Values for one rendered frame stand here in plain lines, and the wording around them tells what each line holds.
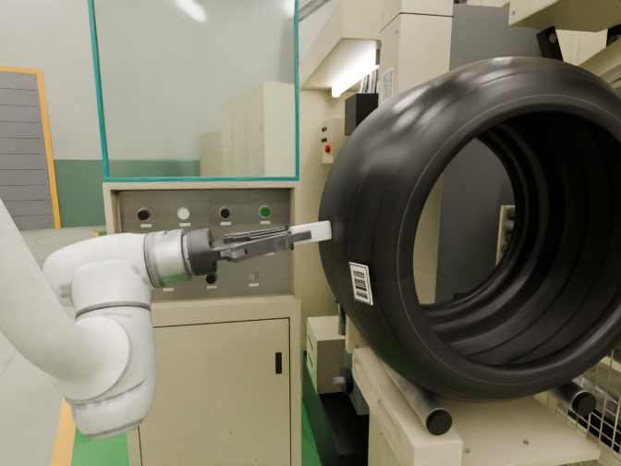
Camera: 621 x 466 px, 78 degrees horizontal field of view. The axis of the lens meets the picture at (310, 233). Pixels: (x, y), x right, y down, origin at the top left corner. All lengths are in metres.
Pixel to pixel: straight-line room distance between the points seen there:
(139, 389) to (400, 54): 0.84
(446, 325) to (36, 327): 0.81
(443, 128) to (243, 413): 1.09
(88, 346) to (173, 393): 0.85
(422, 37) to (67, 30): 9.00
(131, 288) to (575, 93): 0.71
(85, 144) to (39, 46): 1.91
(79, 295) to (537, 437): 0.84
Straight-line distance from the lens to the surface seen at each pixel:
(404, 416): 0.80
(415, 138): 0.58
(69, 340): 0.50
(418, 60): 1.01
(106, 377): 0.56
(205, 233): 0.63
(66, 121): 9.42
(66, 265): 0.66
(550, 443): 0.94
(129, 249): 0.64
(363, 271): 0.57
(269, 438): 1.45
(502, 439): 0.91
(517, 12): 1.10
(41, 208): 9.44
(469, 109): 0.61
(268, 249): 0.61
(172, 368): 1.31
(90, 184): 9.37
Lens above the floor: 1.32
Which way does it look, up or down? 10 degrees down
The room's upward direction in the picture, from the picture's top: straight up
